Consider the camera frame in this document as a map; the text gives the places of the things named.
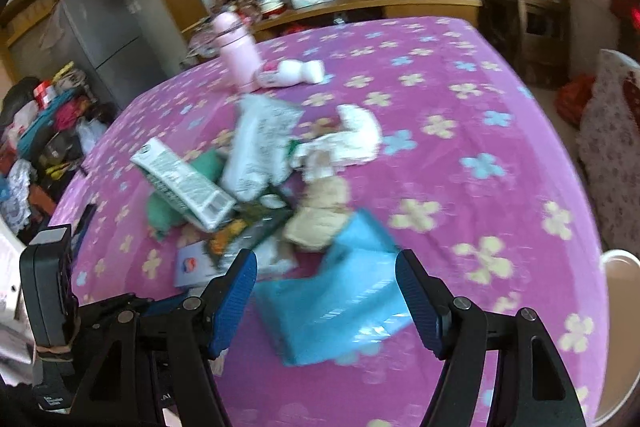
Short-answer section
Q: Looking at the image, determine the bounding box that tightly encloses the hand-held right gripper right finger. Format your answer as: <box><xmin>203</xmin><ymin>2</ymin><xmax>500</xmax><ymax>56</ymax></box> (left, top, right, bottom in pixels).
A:
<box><xmin>395</xmin><ymin>250</ymin><xmax>587</xmax><ymax>427</ymax></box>

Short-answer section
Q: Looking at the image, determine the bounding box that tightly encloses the white printed plastic bag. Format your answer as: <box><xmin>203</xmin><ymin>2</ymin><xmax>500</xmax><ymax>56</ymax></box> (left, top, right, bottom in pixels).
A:
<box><xmin>219</xmin><ymin>94</ymin><xmax>305</xmax><ymax>202</ymax></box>

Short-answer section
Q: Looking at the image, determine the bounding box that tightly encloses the blue snack packet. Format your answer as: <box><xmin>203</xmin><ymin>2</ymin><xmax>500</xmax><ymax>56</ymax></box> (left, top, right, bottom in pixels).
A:
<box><xmin>254</xmin><ymin>208</ymin><xmax>426</xmax><ymax>368</ymax></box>

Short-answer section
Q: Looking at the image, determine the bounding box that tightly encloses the dark green snack wrapper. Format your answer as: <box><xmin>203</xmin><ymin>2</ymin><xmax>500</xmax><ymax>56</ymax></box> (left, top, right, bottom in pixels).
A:
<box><xmin>207</xmin><ymin>194</ymin><xmax>293</xmax><ymax>270</ymax></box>

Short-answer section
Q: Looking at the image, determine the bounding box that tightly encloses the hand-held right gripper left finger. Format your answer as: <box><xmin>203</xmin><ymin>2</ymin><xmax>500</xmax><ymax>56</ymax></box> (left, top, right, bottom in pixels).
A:
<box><xmin>75</xmin><ymin>249</ymin><xmax>258</xmax><ymax>427</ymax></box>

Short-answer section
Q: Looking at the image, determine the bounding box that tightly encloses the red plastic bag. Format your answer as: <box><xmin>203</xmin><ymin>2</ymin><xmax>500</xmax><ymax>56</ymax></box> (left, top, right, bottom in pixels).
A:
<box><xmin>555</xmin><ymin>74</ymin><xmax>598</xmax><ymax>128</ymax></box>

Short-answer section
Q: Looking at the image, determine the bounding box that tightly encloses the white crumpled tissue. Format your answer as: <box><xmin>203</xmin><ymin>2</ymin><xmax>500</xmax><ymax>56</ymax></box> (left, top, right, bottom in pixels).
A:
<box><xmin>290</xmin><ymin>104</ymin><xmax>385</xmax><ymax>180</ymax></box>

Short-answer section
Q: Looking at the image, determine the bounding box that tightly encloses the purple floral blanket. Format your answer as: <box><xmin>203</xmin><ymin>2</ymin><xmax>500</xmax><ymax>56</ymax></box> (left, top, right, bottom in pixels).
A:
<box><xmin>47</xmin><ymin>16</ymin><xmax>608</xmax><ymax>427</ymax></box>

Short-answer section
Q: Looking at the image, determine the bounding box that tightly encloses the green packet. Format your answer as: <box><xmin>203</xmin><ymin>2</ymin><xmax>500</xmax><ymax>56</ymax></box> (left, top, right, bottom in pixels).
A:
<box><xmin>144</xmin><ymin>149</ymin><xmax>223</xmax><ymax>240</ymax></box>

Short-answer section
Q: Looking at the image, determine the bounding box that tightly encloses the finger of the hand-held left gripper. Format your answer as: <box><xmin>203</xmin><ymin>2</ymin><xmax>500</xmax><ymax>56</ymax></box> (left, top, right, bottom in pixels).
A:
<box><xmin>75</xmin><ymin>293</ymin><xmax>151</xmax><ymax>333</ymax></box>

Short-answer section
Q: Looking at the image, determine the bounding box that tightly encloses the floral sofa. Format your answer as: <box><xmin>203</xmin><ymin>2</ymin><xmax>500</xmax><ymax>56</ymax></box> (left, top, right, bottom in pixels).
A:
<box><xmin>577</xmin><ymin>49</ymin><xmax>640</xmax><ymax>248</ymax></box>

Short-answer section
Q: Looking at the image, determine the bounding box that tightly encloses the pink thermos bottle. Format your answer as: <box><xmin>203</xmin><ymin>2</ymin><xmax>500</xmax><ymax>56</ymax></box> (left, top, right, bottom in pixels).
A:
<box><xmin>210</xmin><ymin>12</ymin><xmax>262</xmax><ymax>94</ymax></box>

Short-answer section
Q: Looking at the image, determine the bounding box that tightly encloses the pile of clothes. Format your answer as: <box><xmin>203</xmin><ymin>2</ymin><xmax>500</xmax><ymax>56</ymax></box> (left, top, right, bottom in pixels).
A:
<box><xmin>0</xmin><ymin>62</ymin><xmax>118</xmax><ymax>233</ymax></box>

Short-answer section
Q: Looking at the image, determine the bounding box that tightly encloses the wooden desk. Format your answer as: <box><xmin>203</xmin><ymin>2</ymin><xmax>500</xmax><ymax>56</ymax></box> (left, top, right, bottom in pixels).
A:
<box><xmin>182</xmin><ymin>0</ymin><xmax>483</xmax><ymax>58</ymax></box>

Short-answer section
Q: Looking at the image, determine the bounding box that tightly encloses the small white bottle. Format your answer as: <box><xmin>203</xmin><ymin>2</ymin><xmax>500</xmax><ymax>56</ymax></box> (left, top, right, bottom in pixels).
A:
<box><xmin>254</xmin><ymin>59</ymin><xmax>326</xmax><ymax>90</ymax></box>

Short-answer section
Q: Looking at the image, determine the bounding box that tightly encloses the grey refrigerator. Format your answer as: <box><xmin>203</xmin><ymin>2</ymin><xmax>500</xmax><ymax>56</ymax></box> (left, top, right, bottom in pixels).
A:
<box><xmin>47</xmin><ymin>0</ymin><xmax>168</xmax><ymax>112</ymax></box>

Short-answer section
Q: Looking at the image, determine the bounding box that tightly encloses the green white milk carton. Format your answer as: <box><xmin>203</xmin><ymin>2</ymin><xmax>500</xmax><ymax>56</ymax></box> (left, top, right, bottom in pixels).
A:
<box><xmin>130</xmin><ymin>137</ymin><xmax>237</xmax><ymax>232</ymax></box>

